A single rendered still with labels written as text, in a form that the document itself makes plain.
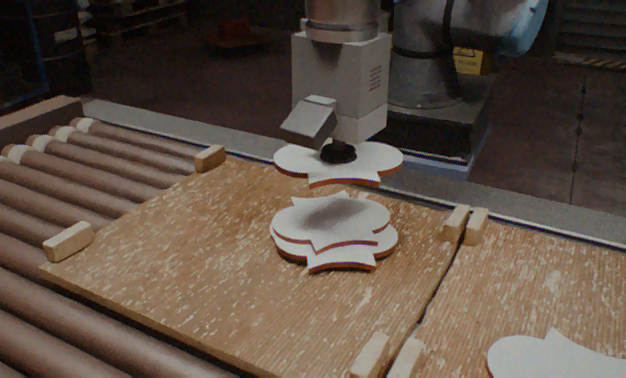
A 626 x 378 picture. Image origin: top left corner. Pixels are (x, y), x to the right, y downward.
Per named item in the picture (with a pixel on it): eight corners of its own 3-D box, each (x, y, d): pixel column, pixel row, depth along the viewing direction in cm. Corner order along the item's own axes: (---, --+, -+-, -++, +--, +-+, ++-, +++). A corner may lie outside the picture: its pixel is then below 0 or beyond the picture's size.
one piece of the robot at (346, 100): (252, 5, 51) (260, 162, 59) (334, 15, 47) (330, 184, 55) (323, -12, 60) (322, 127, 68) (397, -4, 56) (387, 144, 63)
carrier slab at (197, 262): (222, 163, 91) (221, 155, 90) (470, 229, 74) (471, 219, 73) (40, 277, 64) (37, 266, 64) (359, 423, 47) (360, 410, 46)
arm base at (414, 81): (402, 71, 120) (405, 26, 115) (469, 85, 113) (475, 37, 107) (368, 95, 110) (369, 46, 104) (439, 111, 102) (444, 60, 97)
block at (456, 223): (455, 219, 73) (457, 201, 72) (469, 223, 72) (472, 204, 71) (441, 241, 68) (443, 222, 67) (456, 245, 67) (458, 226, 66)
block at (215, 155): (217, 157, 90) (216, 142, 88) (227, 160, 89) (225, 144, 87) (193, 172, 85) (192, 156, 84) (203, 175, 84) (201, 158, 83)
